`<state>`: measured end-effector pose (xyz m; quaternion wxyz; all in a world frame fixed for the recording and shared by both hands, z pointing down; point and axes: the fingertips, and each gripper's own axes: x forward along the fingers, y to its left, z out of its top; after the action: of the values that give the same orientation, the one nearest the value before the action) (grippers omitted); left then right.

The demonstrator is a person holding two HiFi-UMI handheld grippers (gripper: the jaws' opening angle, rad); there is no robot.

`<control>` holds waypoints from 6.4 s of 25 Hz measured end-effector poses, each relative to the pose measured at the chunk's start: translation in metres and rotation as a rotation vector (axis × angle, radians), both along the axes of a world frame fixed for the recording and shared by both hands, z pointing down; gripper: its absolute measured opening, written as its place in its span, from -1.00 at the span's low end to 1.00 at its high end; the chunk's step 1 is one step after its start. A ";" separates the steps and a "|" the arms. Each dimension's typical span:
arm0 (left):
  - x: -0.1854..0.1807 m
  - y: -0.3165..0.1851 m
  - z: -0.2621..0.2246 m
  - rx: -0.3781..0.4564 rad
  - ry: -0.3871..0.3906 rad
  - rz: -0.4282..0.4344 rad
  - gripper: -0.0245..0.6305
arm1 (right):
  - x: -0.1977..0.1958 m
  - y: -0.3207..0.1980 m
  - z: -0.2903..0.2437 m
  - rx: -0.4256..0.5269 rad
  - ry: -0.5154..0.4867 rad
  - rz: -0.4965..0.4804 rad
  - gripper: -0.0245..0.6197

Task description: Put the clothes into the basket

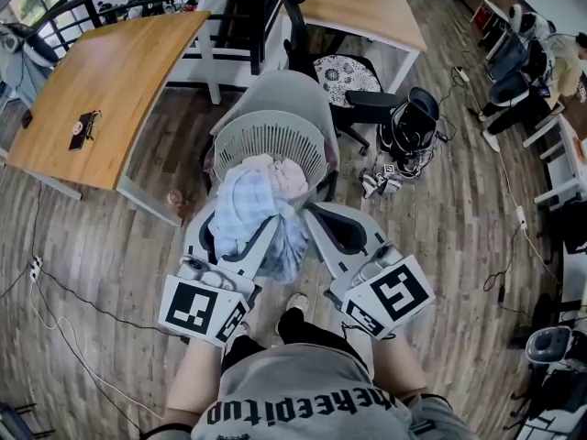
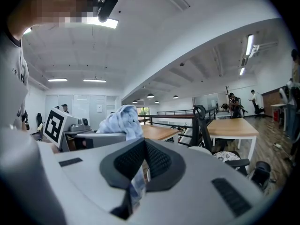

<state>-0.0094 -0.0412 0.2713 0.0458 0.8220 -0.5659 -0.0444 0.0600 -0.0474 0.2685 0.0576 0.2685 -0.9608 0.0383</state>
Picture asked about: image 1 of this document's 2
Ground person's black trousers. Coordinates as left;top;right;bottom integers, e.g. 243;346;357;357
221;307;369;376

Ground pink clothes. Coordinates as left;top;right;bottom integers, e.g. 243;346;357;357
241;153;309;197

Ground person's left forearm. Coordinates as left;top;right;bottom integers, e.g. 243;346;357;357
162;335;227;430

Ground person's grey printed shirt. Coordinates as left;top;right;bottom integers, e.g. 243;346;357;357
139;341;481;440

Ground rectangular wooden desk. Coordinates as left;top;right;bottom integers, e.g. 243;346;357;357
279;0;429;95

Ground black office chair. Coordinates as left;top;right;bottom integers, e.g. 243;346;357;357
280;0;401;156

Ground spare hand-held gripper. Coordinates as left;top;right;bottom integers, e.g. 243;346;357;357
359;162;405;201

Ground grey office chair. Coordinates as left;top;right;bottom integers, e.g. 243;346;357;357
201;70;341;204

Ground white floor cable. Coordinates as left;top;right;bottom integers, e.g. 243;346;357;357
28;276;165;424

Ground curved wooden desk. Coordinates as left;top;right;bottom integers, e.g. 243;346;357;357
6;10;222;227

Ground white desk with red box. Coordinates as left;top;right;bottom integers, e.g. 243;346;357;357
469;0;520;62

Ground white slatted laundry basket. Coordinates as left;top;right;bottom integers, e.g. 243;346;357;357
212;109;331;211

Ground grey padded chair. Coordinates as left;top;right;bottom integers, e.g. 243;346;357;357
0;20;61;105

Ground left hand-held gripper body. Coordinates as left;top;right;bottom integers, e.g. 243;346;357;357
157;254;263;349

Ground black headset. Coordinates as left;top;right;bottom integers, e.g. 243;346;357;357
377;86;442;179

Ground floral seat cushion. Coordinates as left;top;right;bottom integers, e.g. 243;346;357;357
313;55;382;108

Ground black device with cable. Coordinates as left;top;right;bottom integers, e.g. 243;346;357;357
68;109;103;152

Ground blue checked clothes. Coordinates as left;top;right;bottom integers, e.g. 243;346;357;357
214;165;312;286

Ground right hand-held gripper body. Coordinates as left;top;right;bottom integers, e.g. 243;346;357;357
329;240;437;341

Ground black looped floor cable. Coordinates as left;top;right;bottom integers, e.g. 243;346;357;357
482;221;525;303

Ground person's right forearm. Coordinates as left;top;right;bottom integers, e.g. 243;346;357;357
370;331;428;403

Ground grey swivel chair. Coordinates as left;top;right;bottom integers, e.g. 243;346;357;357
524;325;575;367

